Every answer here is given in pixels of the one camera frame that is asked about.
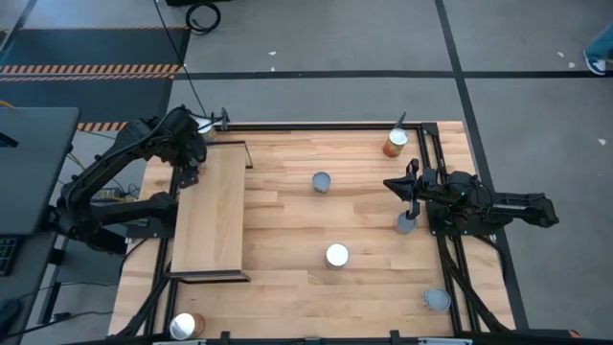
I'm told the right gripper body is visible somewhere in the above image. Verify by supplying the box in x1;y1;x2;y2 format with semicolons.
405;158;444;221

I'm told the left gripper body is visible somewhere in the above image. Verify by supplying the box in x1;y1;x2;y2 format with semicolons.
160;105;209;168

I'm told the tan labelled tin can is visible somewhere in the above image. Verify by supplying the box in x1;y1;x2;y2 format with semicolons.
196;118;219;144

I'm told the shiny-topped tin can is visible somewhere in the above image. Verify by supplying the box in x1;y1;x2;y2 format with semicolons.
324;242;351;271

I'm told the blue can with pink label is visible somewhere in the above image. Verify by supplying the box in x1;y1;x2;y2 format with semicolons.
421;287;452;313

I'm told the orange can with shiny top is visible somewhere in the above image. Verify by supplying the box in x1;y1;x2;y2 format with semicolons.
169;311;207;342

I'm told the wooden shelf board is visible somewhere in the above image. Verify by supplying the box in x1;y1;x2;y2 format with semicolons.
170;142;248;273

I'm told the orange labelled tin can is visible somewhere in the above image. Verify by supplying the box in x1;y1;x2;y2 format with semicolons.
381;126;410;159

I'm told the black mat with hazard stripes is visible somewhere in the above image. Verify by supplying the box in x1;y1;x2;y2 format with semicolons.
0;74;177;133
0;26;192;76

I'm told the black box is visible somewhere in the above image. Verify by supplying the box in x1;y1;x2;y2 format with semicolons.
165;0;232;8

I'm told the dark grey desk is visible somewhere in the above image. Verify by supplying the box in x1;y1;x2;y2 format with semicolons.
0;105;81;237

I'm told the black keyboard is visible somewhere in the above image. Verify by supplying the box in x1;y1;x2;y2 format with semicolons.
0;236;21;278

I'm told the person's leg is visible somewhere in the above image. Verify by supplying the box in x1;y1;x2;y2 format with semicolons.
584;21;613;62

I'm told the black rounded desk object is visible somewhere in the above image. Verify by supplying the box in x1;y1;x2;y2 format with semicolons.
0;299;21;332

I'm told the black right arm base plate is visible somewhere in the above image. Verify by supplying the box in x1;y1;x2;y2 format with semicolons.
425;200;502;238

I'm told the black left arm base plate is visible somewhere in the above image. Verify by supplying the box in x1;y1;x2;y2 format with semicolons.
125;218;176;240

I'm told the long black cable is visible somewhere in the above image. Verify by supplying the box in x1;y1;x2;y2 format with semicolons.
151;0;212;120

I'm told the black aluminium table frame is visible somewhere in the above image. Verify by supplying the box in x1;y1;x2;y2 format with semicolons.
107;120;581;345

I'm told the coiled black cable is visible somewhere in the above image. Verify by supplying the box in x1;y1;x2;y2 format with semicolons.
184;1;223;36

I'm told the black desk leg frame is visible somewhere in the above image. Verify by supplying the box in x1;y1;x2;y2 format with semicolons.
36;233;67;325

